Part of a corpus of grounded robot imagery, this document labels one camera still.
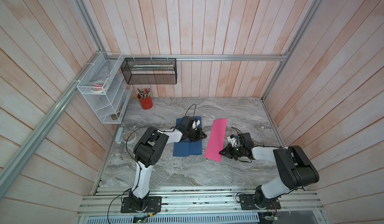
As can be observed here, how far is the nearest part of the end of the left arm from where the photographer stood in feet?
2.68

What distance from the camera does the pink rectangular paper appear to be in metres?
0.92

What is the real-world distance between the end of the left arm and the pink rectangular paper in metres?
0.06
